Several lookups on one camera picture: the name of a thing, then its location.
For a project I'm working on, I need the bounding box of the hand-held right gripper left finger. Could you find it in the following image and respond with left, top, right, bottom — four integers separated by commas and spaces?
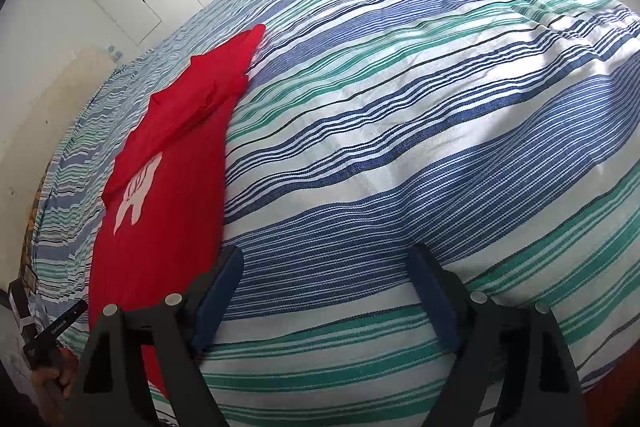
64, 246, 245, 427

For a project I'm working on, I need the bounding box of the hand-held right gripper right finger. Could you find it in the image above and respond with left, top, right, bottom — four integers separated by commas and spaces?
406, 243, 586, 427

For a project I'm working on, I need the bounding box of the red sweater with white animal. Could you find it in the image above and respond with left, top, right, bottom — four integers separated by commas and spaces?
87, 24, 266, 400

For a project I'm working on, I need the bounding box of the person's left hand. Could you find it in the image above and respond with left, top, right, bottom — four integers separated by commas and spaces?
32, 347, 81, 423

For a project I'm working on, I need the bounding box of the floral patterned bed sheet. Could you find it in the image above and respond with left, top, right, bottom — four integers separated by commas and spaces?
20, 157, 51, 278

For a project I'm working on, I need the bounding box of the striped blue green bedspread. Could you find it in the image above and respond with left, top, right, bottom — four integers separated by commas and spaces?
22, 0, 640, 427

